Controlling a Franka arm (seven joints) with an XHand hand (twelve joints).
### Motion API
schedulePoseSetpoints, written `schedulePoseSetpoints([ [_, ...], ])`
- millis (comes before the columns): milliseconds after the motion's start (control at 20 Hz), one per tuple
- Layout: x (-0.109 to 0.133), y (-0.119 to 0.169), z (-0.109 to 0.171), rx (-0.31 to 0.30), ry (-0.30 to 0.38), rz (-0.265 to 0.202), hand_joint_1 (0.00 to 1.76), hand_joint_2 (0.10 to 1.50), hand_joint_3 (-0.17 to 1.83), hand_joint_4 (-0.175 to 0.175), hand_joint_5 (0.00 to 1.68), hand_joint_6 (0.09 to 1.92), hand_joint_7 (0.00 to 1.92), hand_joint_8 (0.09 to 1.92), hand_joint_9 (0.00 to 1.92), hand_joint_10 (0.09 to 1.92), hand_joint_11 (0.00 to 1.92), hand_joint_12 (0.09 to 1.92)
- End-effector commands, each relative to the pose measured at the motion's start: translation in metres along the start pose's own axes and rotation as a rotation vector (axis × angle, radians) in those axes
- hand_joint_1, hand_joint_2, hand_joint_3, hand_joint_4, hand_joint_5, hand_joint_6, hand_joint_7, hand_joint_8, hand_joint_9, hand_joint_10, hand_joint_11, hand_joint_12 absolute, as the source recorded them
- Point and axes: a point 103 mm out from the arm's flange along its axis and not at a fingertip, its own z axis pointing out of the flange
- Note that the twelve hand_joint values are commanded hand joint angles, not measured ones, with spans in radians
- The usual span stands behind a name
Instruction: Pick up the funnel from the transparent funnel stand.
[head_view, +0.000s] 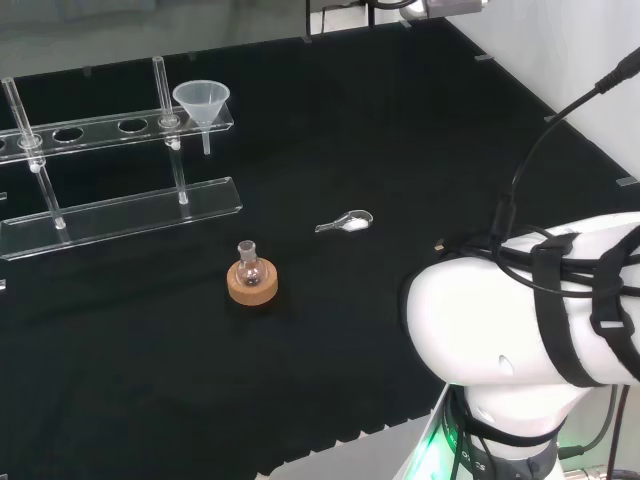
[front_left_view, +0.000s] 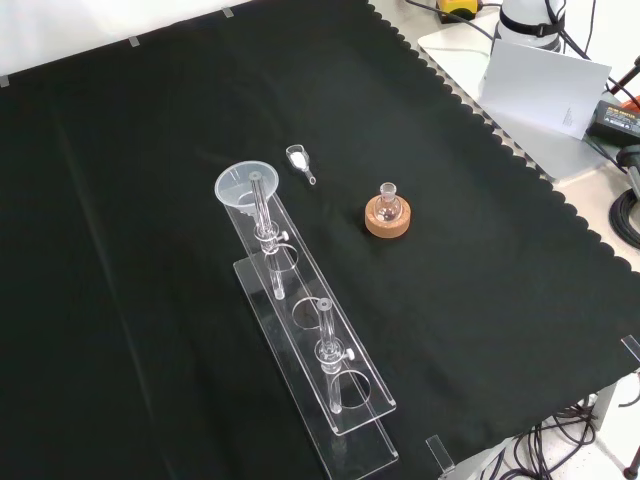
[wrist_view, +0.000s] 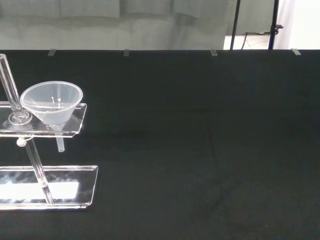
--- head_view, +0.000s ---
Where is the glass round-bottom flask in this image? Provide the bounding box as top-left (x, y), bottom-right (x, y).
top-left (235, 240), bottom-right (266, 289)

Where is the translucent plastic funnel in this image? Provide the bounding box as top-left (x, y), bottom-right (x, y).
top-left (172, 82), bottom-right (231, 156)

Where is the cork ring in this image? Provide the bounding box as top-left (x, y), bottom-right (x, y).
top-left (226, 259), bottom-right (279, 306)

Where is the clear acrylic funnel stand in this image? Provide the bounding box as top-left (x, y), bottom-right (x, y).
top-left (0, 56), bottom-right (244, 261)

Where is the black cable with plug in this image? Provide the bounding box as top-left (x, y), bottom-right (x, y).
top-left (432, 45), bottom-right (640, 299)

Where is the black cloth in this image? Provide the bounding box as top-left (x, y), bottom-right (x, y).
top-left (0, 15), bottom-right (640, 480)

